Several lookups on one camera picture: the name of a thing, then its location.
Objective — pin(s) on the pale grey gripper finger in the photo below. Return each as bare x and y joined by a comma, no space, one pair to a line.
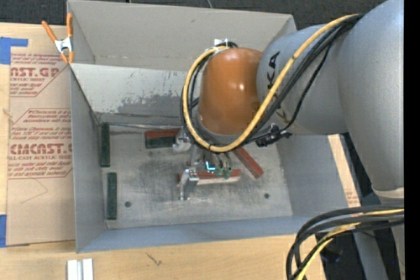
193,175
183,183

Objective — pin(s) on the red-brown flat block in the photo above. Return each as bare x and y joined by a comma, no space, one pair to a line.
210,177
159,138
251,164

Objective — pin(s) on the grey metal bin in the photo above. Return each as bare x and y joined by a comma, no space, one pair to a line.
154,193

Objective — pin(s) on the dark green flat block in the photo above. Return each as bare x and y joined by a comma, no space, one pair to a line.
112,196
105,144

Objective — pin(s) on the brown cardboard board, red print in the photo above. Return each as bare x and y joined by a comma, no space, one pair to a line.
39,200

